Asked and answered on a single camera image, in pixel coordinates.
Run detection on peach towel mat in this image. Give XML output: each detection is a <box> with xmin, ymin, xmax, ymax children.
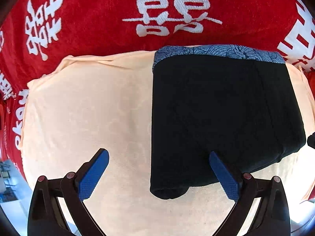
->
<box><xmin>20</xmin><ymin>44</ymin><xmax>314</xmax><ymax>235</ymax></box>

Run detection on black pants blue waistband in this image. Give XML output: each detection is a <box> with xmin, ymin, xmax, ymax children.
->
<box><xmin>150</xmin><ymin>45</ymin><xmax>306</xmax><ymax>200</ymax></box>

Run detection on red cloth white characters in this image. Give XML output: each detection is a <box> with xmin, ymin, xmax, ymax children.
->
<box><xmin>1</xmin><ymin>0</ymin><xmax>314</xmax><ymax>186</ymax></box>

